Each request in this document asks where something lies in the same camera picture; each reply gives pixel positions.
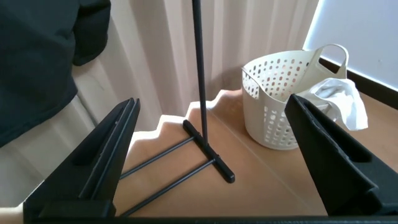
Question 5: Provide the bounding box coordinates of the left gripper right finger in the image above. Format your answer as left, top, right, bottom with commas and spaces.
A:
284, 94, 398, 217

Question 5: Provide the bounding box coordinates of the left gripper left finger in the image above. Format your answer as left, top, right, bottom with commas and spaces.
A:
23, 98, 141, 222

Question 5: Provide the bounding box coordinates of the white garment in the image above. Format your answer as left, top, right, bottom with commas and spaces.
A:
297, 77, 369, 131

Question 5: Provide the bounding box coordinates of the black knitted garment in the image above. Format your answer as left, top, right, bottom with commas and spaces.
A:
0, 0, 112, 149

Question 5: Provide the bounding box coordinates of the white laundry basket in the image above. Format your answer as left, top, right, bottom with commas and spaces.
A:
241, 43, 350, 151

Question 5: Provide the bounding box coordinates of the black clothes rack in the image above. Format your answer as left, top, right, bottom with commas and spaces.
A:
118, 0, 236, 218

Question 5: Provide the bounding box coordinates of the beige curtain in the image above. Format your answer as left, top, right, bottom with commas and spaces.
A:
0, 0, 320, 208

